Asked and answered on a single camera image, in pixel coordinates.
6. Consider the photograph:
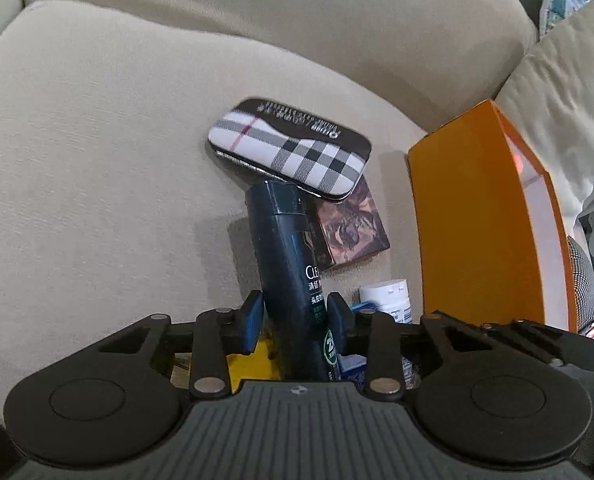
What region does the beige pillow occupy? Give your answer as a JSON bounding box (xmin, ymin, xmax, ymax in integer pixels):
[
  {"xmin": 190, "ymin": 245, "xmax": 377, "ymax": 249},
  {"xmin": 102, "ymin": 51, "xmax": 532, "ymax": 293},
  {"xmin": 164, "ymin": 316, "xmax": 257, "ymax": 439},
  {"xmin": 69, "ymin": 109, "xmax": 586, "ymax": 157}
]
[{"xmin": 494, "ymin": 0, "xmax": 594, "ymax": 226}]

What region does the houndstooth cushion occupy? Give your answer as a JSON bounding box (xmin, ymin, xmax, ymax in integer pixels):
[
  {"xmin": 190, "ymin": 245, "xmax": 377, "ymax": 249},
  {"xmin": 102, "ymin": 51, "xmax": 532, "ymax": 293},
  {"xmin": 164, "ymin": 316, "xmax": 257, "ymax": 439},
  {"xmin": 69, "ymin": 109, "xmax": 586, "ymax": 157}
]
[{"xmin": 567, "ymin": 237, "xmax": 594, "ymax": 331}]

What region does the blue tin case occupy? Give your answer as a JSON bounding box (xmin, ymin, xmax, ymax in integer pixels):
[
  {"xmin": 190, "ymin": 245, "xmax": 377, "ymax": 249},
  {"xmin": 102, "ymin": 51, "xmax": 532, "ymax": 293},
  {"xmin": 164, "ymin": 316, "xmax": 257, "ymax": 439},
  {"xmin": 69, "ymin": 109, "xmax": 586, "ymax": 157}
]
[{"xmin": 337, "ymin": 302, "xmax": 378, "ymax": 386}]

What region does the orange cardboard box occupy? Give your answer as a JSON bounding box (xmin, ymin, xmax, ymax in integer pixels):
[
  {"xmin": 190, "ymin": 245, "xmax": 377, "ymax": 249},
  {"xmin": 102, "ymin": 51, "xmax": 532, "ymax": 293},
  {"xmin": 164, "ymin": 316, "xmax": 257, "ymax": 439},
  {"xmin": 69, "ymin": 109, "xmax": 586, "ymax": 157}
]
[{"xmin": 407, "ymin": 99, "xmax": 583, "ymax": 333}]

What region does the white cream tube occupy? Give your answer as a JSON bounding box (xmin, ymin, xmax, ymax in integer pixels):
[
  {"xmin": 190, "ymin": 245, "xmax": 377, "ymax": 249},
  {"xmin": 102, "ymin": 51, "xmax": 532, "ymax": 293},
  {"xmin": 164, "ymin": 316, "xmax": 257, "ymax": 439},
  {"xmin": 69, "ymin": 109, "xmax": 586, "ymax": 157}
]
[{"xmin": 359, "ymin": 279, "xmax": 420, "ymax": 388}]

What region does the brown printed card box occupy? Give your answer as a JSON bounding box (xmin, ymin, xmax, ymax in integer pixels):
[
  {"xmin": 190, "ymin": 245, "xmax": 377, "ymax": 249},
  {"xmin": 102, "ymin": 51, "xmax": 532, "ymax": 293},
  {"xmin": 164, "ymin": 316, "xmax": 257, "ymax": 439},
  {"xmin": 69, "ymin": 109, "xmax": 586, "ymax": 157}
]
[{"xmin": 311, "ymin": 177, "xmax": 392, "ymax": 271}]

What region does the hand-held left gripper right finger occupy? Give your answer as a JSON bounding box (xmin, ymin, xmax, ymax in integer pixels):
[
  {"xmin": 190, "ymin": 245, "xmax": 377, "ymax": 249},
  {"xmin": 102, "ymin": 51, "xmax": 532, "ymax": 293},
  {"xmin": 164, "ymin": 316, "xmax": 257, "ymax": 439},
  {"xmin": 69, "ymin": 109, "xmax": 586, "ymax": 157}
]
[{"xmin": 326, "ymin": 292, "xmax": 520, "ymax": 401}]

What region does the yellow tape measure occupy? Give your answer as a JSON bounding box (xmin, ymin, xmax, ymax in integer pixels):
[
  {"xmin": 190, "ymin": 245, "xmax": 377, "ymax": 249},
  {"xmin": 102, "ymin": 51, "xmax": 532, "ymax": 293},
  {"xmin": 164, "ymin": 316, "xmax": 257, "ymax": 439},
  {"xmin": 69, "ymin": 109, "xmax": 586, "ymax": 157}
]
[{"xmin": 224, "ymin": 335, "xmax": 284, "ymax": 395}]

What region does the beige sofa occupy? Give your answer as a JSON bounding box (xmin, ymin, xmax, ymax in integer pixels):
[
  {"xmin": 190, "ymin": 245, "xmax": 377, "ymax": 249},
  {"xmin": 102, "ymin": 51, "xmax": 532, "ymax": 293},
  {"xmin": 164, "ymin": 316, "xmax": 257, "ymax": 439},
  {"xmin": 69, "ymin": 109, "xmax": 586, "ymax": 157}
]
[{"xmin": 0, "ymin": 0, "xmax": 594, "ymax": 480}]

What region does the dark green shampoo bottle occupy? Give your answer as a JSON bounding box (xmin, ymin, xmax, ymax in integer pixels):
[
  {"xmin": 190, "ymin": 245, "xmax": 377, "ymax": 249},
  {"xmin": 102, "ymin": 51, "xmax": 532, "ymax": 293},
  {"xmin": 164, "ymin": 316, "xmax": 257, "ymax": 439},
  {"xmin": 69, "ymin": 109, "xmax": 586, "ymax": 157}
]
[{"xmin": 244, "ymin": 180, "xmax": 343, "ymax": 383}]

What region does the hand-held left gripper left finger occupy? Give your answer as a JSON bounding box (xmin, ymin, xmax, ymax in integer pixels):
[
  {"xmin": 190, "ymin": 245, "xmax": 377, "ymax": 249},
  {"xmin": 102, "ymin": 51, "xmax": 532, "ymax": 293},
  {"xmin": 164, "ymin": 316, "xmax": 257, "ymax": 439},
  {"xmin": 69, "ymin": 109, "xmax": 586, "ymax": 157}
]
[{"xmin": 94, "ymin": 290, "xmax": 266, "ymax": 401}]

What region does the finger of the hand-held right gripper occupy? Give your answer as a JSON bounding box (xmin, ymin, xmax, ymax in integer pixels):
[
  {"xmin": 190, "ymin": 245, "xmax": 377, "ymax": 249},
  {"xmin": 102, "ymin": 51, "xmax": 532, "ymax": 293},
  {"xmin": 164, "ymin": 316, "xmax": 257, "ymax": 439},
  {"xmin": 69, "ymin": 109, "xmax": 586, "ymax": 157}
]
[{"xmin": 510, "ymin": 319, "xmax": 594, "ymax": 372}]

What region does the plaid tin case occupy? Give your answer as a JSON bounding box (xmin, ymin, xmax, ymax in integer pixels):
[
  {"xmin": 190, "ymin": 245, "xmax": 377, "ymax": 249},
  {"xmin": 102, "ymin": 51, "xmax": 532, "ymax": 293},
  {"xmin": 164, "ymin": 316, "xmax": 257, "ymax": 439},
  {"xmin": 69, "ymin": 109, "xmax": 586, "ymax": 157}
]
[{"xmin": 207, "ymin": 96, "xmax": 374, "ymax": 205}]

